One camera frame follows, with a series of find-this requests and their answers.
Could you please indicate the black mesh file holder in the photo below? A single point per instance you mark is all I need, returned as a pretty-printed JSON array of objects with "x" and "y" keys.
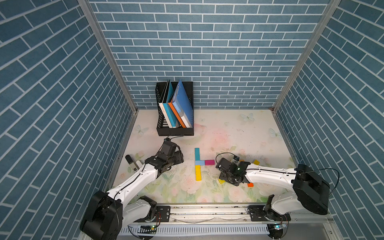
[{"x": 162, "y": 128}]

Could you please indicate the white book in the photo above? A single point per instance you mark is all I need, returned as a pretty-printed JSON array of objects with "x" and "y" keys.
[{"x": 163, "y": 98}]

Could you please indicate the yellow long block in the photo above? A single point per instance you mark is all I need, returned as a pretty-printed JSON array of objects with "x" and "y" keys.
[{"x": 198, "y": 173}]

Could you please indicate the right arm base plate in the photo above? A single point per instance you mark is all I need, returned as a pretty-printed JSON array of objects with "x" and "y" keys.
[{"x": 258, "y": 214}]

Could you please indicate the large blue folder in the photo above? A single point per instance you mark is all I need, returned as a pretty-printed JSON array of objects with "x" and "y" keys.
[{"x": 183, "y": 105}]

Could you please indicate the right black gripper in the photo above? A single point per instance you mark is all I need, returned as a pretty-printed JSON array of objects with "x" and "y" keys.
[{"x": 221, "y": 176}]

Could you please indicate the aluminium mounting rail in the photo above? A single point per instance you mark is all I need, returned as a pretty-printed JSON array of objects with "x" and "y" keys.
[{"x": 234, "y": 213}]

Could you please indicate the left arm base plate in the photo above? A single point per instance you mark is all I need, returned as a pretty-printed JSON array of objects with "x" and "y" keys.
[{"x": 160, "y": 214}]

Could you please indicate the light blue block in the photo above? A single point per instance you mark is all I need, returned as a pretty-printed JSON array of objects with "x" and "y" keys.
[{"x": 200, "y": 163}]

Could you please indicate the white slotted cable duct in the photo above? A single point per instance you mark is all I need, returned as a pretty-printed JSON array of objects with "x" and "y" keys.
[{"x": 197, "y": 230}]

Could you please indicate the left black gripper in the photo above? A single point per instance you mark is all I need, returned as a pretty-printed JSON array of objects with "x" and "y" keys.
[{"x": 179, "y": 156}]

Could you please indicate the magenta block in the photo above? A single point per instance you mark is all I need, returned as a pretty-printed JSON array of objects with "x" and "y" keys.
[{"x": 210, "y": 162}]

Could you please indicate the small black white device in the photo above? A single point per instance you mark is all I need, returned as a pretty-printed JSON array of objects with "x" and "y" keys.
[{"x": 132, "y": 163}]

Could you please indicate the orange book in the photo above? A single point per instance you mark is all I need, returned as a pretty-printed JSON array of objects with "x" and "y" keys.
[{"x": 177, "y": 115}]

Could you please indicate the teal book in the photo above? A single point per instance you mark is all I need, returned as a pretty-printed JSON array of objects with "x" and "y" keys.
[{"x": 172, "y": 117}]

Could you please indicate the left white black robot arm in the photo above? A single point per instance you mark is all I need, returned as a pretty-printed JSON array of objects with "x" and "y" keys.
[{"x": 108, "y": 212}]

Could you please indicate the teal long block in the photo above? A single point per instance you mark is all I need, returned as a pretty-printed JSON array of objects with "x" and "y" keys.
[{"x": 197, "y": 154}]

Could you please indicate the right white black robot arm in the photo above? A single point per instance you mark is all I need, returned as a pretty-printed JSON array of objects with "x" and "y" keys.
[{"x": 305, "y": 188}]

